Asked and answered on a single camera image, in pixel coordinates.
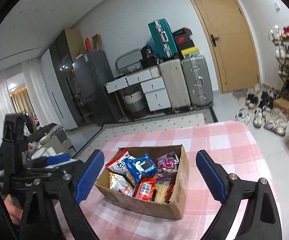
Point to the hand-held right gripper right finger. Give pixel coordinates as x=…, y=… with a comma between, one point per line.
x=210, y=177

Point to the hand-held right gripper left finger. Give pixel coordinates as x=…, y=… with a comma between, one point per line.
x=89, y=177

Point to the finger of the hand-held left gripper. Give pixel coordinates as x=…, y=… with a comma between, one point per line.
x=49, y=172
x=58, y=159

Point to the white red snack packet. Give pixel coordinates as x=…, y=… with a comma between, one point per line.
x=119, y=183

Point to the white bold-print snack packet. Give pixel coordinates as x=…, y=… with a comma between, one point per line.
x=118, y=162

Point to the purple snack packet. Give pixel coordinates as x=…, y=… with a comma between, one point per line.
x=168, y=163

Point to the clear cracker packet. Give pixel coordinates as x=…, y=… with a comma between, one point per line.
x=162, y=191

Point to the blue cookie packet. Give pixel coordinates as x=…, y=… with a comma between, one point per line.
x=140, y=167

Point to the person's left hand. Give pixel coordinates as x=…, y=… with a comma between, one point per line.
x=13, y=210

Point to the pink checkered tablecloth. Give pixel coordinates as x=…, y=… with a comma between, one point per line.
x=222, y=142

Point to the beige curtain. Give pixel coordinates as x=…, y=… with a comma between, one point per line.
x=22, y=102

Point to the white wardrobe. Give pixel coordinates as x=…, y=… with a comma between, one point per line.
x=52, y=92

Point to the dark glass cabinet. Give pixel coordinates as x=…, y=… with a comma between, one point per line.
x=62, y=80

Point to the grey refrigerator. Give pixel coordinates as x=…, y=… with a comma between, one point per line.
x=94, y=87

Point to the pile of loose shoes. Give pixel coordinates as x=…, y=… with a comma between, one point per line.
x=264, y=115

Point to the striped laundry basket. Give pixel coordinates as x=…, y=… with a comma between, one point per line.
x=133, y=102

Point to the grey doormat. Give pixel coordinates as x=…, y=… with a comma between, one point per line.
x=239, y=93

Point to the silver suitcase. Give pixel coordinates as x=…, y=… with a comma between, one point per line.
x=197, y=82

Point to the beige suitcase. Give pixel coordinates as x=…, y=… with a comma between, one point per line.
x=174, y=85

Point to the small brown cardboard box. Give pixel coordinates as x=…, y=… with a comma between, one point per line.
x=283, y=106

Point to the white drawer desk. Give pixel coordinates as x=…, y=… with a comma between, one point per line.
x=154, y=90

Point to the red paper bag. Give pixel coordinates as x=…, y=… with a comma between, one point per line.
x=88, y=45

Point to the flat cardboard sheet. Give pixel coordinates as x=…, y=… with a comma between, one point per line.
x=75, y=42

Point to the brown paper box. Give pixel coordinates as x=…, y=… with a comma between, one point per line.
x=98, y=42

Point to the yellow black shoe box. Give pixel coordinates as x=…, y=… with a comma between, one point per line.
x=190, y=51

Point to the black flat case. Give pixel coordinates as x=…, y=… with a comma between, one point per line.
x=149, y=63

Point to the red logo shoe box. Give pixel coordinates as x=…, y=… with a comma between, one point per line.
x=184, y=42

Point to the black printed box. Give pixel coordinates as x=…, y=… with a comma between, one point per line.
x=148, y=52

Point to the wooden door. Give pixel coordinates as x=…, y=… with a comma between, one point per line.
x=224, y=37

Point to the teal suitcase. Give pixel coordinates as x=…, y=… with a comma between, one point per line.
x=162, y=38

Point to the arched metal frame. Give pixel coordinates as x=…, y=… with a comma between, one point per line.
x=127, y=55

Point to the white light switch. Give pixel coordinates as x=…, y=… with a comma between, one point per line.
x=277, y=6

